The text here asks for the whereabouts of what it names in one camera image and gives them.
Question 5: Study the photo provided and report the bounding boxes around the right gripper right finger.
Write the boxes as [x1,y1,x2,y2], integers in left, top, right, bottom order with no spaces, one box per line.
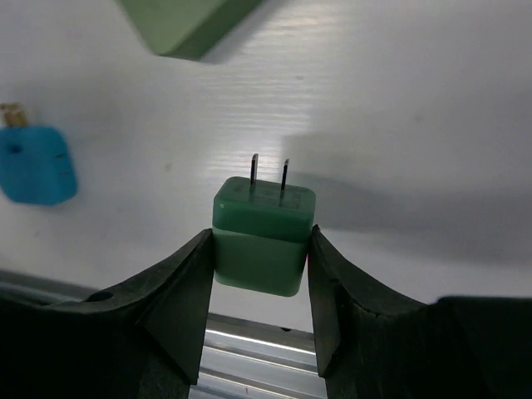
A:
[308,228,531,398]

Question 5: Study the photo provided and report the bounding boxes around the light green plug adapter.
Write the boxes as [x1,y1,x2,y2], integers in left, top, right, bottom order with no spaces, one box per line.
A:
[212,153,316,298]

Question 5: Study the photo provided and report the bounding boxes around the blue plug adapter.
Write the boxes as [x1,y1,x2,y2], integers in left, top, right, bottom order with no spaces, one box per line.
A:
[1,103,78,206]

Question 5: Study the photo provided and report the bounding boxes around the aluminium rail frame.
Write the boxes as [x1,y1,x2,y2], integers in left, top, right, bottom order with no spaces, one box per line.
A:
[0,269,329,399]

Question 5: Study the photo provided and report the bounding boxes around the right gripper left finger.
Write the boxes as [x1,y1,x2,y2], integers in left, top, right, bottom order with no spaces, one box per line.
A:
[1,229,214,398]

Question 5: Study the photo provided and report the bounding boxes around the green power strip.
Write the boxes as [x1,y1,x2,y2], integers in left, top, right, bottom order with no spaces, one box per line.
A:
[118,0,261,62]

